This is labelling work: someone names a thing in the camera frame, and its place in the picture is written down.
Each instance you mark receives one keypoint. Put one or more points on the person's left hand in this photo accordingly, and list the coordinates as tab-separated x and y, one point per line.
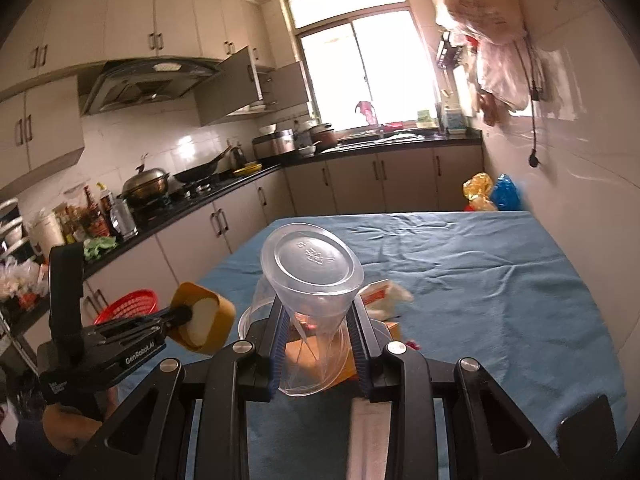
65	427

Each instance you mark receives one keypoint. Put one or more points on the brown cooking pot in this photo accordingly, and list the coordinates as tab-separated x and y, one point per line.
324	137

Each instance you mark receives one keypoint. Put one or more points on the blue plastic bag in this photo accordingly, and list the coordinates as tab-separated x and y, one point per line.
506	192

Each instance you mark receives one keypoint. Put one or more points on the red plastic basket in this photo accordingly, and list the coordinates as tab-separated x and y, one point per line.
125	305

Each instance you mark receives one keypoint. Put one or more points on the wall rack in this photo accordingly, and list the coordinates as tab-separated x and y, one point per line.
450	52

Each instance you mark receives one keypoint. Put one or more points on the black kitchen counter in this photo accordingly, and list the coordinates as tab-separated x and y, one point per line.
425	141

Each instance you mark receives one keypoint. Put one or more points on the black wok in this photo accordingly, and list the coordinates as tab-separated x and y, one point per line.
197	172

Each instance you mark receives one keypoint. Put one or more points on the orange cardboard box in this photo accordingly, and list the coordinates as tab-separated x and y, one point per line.
387	331

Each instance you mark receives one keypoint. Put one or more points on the steel rice cooker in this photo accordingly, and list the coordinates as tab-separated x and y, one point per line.
272	145

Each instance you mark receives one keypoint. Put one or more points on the steel kettle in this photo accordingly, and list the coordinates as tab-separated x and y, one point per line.
238	157

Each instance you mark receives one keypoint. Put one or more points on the pink rubber glove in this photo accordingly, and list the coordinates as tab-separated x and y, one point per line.
367	112

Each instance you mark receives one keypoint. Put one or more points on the gas stove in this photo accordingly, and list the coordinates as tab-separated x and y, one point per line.
200	189

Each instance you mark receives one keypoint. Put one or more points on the group of condiment bottles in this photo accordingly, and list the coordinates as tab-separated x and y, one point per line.
92	215

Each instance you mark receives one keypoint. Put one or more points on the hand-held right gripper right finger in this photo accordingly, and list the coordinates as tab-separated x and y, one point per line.
359	360

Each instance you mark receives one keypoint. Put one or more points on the glass jar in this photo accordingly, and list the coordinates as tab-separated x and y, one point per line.
122	220

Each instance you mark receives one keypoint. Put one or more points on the range hood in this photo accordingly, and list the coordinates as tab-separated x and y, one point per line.
145	85

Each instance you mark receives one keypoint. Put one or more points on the white hanging plastic bag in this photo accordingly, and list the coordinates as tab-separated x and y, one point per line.
500	75

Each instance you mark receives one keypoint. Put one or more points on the brown hanging bag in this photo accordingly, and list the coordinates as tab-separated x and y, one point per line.
487	110

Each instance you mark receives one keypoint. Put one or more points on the person's left forearm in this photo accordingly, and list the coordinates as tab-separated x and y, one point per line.
30	455

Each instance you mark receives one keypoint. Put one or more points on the beige lower cabinets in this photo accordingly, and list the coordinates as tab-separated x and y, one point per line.
350	185

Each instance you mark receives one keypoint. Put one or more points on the window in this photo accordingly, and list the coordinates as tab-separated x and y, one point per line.
375	60

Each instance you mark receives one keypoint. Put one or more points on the white red-lettered food packet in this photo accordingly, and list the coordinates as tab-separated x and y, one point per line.
385	295

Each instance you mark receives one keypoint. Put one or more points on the dish rack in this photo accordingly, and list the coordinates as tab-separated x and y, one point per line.
10	230

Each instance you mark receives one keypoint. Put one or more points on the steel lidded pot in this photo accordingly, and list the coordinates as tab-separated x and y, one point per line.
145	182

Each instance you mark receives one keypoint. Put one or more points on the yellow plastic bag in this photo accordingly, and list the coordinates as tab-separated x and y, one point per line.
477	187

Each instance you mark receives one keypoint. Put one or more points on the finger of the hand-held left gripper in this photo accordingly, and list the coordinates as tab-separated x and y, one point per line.
175	316

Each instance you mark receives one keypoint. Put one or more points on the yellow plate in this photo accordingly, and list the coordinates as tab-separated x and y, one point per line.
247	169

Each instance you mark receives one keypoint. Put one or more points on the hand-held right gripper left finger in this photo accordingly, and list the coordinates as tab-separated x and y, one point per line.
278	355

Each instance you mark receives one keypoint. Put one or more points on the green cloth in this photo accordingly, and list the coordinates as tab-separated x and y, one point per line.
100	248

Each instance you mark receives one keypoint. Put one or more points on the clear plastic cup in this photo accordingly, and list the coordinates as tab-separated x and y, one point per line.
310	260

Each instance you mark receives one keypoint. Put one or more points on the printed hanging plastic bag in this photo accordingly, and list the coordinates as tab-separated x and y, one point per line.
480	5

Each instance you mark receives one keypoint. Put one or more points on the plastic bags on counter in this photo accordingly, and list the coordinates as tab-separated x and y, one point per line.
20	280

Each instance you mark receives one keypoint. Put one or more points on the blue table cloth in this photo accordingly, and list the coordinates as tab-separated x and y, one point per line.
475	310

